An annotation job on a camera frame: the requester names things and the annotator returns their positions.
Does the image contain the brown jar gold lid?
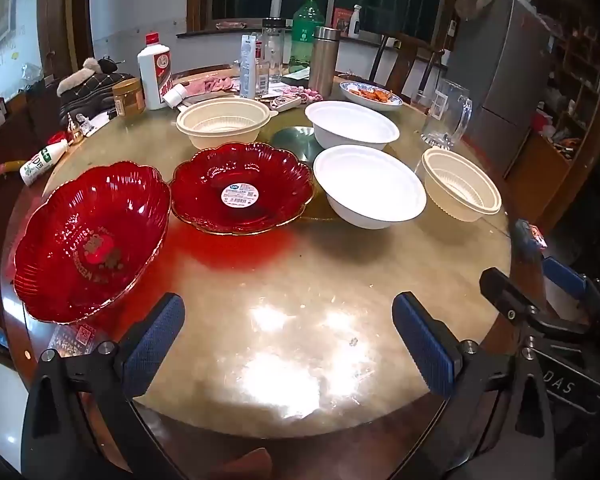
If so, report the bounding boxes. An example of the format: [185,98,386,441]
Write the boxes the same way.
[112,78,146,118]

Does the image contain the pink cloth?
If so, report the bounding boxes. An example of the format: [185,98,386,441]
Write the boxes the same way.
[182,76,236,96]

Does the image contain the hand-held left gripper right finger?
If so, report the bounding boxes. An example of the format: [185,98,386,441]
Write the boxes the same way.
[391,291,561,480]

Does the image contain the small white plastic bottle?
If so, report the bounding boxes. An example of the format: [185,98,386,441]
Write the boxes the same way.
[162,83,188,108]

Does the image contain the red scalloped bowl gold print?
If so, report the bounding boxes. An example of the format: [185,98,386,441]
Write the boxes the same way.
[12,161,172,324]

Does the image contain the clear glass mug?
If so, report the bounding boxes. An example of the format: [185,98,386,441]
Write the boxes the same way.
[420,78,473,150]

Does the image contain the tall white blue box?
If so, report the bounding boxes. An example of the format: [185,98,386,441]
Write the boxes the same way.
[239,35,261,100]

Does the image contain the grey refrigerator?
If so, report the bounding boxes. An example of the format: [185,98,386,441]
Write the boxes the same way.
[445,0,553,178]

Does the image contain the dark wooden sideboard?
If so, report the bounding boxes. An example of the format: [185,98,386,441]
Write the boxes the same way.
[0,75,76,161]

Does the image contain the small clear glass bottle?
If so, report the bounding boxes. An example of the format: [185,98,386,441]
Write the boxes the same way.
[253,57,272,96]

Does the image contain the colourful hula hoop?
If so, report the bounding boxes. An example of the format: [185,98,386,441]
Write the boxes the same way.
[0,157,31,196]

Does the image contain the red scalloped plate white sticker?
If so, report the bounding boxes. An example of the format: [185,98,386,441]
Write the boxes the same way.
[170,141,315,236]

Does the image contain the blue white patterned plate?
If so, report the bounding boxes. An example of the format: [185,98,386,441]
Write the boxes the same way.
[339,81,404,112]

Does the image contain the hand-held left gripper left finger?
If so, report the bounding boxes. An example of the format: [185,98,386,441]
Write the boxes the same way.
[21,292,186,480]

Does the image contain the pink bead string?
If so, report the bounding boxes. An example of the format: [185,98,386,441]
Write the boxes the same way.
[280,86,323,103]

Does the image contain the beige plastic bowl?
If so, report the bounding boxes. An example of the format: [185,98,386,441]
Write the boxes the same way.
[422,147,502,223]
[175,97,272,152]

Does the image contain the white bottle green label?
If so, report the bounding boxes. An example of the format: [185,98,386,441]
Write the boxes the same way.
[19,140,71,187]

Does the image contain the red patterned packet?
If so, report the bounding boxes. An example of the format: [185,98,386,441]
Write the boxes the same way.
[512,217,548,248]

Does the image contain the white foam bowl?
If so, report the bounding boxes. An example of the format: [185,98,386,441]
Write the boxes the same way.
[312,145,427,231]
[304,100,401,152]

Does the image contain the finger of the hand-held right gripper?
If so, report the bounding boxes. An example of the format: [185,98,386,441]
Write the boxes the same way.
[479,267,588,341]
[541,254,600,311]

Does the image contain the gold glitter turntable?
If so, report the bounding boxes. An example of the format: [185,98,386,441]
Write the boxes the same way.
[270,124,427,223]

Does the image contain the stainless steel thermos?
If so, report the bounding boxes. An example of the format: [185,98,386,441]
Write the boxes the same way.
[307,26,341,99]

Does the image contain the wooden chair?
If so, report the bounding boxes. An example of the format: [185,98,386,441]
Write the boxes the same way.
[365,32,446,101]

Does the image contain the white liquor bottle red cap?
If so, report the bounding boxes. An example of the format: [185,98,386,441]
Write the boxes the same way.
[137,32,173,111]

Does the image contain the clear bottle black lid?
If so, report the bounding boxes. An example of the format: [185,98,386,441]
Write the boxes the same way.
[261,18,286,83]

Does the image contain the white paper sheets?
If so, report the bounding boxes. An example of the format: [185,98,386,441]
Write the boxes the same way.
[82,110,117,137]

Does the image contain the green plastic bottle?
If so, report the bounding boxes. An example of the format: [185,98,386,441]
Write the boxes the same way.
[288,0,326,75]

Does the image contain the black quilted jacket fur collar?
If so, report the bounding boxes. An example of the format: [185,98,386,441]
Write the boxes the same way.
[56,57,141,116]

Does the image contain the orange fried food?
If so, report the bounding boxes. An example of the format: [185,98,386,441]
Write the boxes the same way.
[352,86,393,104]

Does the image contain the wooden shelf unit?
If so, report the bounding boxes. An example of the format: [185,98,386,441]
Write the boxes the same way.
[505,0,600,231]

